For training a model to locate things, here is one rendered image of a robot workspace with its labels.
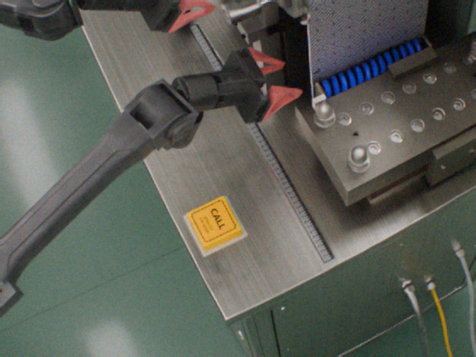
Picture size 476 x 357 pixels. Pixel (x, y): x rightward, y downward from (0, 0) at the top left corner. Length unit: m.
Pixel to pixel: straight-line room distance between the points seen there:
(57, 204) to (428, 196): 0.65
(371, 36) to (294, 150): 0.27
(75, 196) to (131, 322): 1.23
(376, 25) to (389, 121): 0.16
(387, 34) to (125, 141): 0.49
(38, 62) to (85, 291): 0.82
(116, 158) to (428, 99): 0.54
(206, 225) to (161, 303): 0.97
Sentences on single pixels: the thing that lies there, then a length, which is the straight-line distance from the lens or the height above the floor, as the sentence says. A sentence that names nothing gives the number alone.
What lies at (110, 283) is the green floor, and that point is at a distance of 2.50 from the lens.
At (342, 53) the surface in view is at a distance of 1.46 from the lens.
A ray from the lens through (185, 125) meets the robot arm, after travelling 1.28.
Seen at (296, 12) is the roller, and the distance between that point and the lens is 1.32.
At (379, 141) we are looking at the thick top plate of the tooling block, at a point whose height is 1.03.
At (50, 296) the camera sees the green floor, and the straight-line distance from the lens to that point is 2.54.
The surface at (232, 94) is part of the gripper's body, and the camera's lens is 1.35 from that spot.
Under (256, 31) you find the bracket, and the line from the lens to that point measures 1.43.
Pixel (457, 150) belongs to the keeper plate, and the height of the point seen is 1.01.
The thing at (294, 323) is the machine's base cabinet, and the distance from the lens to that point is 1.71.
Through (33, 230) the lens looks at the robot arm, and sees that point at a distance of 1.26.
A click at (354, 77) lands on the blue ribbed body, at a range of 1.49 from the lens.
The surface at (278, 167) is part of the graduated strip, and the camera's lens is 1.57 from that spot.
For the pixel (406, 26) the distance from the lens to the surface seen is 1.51.
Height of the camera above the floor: 2.31
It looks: 64 degrees down
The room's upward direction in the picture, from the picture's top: 12 degrees counter-clockwise
